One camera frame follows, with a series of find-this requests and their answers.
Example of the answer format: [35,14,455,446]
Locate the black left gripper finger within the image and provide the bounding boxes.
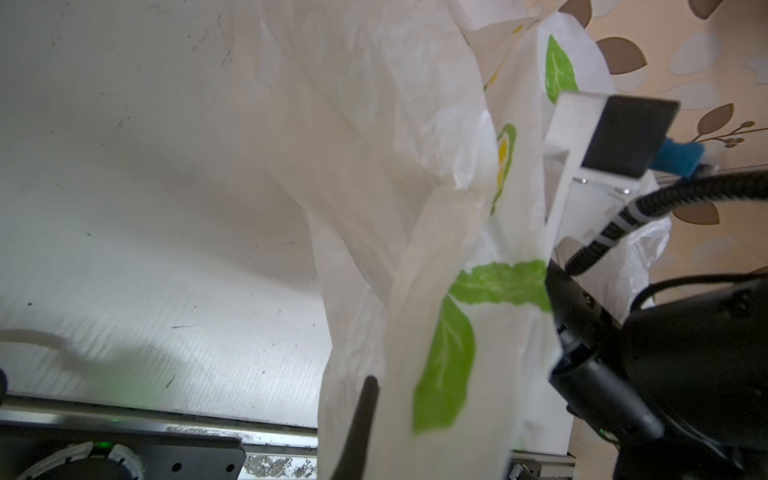
[331,376,380,480]

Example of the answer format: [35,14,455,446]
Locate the white plastic bag lemon print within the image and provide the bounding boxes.
[239,0,672,480]

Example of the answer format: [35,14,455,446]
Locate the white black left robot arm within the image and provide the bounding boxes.
[1,420,246,479]

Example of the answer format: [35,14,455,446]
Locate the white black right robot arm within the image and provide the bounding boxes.
[546,171,767,479]

